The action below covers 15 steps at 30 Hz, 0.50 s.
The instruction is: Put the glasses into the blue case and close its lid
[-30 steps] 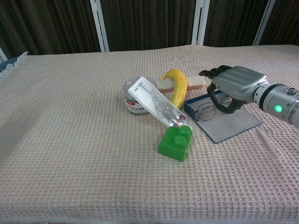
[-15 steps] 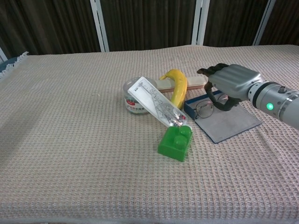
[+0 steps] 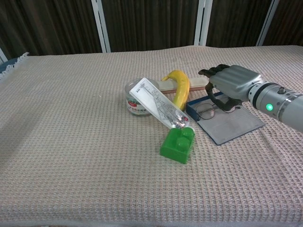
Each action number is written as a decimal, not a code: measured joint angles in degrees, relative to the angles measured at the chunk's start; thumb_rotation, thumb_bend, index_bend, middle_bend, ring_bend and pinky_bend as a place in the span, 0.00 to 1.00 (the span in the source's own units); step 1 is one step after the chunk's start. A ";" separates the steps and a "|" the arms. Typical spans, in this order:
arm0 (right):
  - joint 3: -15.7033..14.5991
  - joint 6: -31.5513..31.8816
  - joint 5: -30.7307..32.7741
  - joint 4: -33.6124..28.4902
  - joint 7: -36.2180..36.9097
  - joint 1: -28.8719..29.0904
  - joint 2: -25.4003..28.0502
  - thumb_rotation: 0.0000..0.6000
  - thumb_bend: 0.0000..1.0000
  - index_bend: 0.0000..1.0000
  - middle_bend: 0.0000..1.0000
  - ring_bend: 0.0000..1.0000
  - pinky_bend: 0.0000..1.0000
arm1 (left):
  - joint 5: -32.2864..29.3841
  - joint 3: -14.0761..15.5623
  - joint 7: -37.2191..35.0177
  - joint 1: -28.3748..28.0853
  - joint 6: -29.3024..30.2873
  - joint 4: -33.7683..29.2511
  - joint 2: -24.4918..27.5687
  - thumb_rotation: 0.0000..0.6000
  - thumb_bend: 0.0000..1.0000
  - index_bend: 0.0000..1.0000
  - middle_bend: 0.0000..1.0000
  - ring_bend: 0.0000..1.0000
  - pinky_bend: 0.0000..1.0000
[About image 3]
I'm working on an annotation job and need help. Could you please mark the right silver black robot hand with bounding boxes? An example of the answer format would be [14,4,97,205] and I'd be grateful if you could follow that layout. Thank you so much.
[198,64,262,112]

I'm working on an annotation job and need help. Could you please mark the thin wire eyeglasses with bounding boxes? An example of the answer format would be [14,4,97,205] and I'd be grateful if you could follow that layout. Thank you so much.
[195,102,241,120]

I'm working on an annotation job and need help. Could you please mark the blue tray with eyeglasses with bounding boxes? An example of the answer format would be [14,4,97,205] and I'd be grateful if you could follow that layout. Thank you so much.
[186,91,266,146]

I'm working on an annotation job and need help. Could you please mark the cream flat oblong case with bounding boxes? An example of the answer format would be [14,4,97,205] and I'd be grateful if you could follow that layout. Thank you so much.
[158,77,206,94]

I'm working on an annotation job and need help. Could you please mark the yellow banana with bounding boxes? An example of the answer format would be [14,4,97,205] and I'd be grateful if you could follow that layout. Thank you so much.
[161,70,190,111]

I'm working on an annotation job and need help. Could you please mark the dark brown screen panel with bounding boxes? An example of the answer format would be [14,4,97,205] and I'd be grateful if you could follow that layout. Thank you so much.
[0,0,102,56]
[101,0,198,52]
[205,0,270,47]
[264,0,303,47]

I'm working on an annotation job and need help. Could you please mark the clear white ruler set package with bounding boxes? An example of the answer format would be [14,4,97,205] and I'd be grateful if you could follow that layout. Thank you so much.
[129,77,195,130]

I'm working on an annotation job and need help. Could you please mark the green toy building brick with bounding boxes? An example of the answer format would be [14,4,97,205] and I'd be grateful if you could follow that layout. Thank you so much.
[160,127,196,165]

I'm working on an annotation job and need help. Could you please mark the clear round plastic jar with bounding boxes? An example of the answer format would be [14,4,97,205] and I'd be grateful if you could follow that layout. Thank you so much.
[125,79,161,116]

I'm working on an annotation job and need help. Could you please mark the beige waffle weave cloth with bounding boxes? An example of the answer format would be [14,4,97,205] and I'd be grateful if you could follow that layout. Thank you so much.
[0,44,303,227]

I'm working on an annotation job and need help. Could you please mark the blue padded table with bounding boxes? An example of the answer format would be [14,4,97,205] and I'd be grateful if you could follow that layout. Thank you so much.
[0,56,22,74]

